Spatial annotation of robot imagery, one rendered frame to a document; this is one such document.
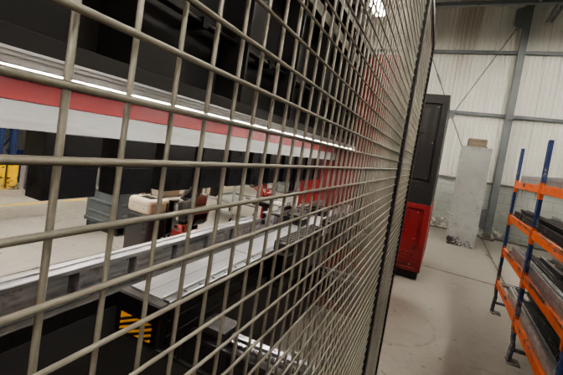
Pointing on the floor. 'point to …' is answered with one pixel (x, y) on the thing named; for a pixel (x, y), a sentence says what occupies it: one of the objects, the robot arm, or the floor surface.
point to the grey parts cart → (228, 201)
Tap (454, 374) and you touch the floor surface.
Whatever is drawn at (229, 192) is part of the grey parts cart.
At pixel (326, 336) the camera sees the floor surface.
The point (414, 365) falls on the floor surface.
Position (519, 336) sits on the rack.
